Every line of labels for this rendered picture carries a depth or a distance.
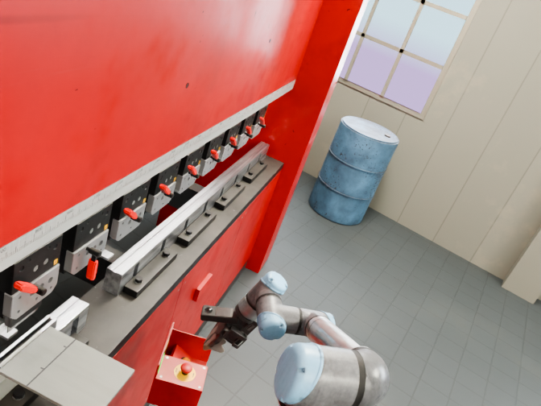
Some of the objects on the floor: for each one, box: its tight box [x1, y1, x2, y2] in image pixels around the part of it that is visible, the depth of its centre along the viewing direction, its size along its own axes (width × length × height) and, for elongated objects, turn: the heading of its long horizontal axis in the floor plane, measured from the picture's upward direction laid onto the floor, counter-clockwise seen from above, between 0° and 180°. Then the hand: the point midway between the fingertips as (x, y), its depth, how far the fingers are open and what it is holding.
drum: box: [309, 116, 399, 226], centre depth 470 cm, size 58×58×90 cm
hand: (204, 345), depth 155 cm, fingers closed
